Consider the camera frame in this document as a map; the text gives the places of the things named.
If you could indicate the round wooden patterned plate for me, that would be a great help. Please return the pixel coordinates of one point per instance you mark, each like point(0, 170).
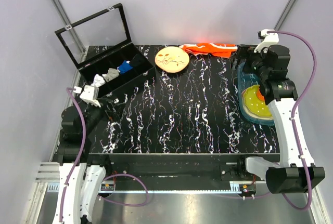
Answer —
point(172, 59)

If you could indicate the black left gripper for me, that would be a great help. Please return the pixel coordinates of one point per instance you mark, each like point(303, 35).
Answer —
point(110, 113)

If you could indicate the aluminium frame post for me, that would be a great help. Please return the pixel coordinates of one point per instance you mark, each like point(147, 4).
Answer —
point(285, 13)
point(65, 19)

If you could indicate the blue transparent plastic bin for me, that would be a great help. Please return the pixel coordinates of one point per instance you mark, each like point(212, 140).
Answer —
point(245, 80)

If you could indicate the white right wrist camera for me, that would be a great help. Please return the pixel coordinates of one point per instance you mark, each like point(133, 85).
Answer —
point(269, 37)

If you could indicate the left aluminium frame post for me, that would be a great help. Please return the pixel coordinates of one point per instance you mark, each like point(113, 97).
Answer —
point(65, 19)

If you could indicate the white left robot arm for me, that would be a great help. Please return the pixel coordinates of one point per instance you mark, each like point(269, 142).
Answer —
point(80, 173)

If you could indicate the yellow-green dotted plate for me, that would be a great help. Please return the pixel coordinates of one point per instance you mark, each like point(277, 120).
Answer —
point(253, 106)

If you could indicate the white rolled underwear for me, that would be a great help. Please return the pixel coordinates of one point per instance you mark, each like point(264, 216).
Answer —
point(98, 81)

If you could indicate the orange mug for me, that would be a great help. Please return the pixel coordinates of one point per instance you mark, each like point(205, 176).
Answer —
point(259, 95)

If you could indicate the grey rolled underwear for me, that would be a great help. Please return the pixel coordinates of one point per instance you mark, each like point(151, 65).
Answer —
point(111, 74)

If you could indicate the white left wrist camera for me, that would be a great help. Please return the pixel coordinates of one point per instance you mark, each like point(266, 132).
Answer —
point(88, 94)

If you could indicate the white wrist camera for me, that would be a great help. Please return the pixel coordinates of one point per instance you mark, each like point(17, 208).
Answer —
point(269, 37)
point(88, 94)

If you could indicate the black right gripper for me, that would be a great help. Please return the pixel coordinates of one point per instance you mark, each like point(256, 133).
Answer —
point(245, 52)

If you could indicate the black compartment box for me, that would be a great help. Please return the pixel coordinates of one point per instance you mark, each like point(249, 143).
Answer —
point(108, 43)

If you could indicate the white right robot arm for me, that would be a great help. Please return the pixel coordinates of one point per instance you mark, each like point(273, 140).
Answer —
point(296, 171)

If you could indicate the right aluminium frame post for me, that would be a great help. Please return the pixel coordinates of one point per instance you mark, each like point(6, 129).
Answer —
point(285, 13)

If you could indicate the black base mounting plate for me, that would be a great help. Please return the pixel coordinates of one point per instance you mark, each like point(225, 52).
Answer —
point(214, 166)

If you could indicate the orange underwear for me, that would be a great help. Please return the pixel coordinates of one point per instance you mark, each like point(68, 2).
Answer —
point(218, 50)

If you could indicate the black rolled underwear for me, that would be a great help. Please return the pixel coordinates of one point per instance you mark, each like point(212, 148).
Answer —
point(137, 60)

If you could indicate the blue rolled underwear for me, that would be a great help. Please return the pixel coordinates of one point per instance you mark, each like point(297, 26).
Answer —
point(124, 67)

